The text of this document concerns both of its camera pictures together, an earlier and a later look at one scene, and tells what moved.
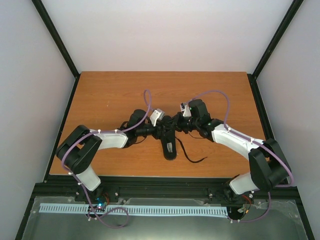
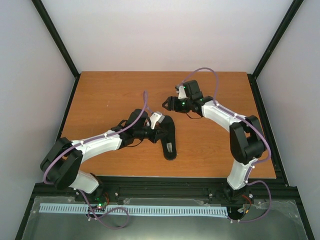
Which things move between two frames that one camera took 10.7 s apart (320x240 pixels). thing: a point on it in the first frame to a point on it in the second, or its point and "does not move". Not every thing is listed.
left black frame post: (51, 29) does not move
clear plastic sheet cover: (278, 220) does not move
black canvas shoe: (168, 138) does not move
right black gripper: (177, 125) to (173, 104)
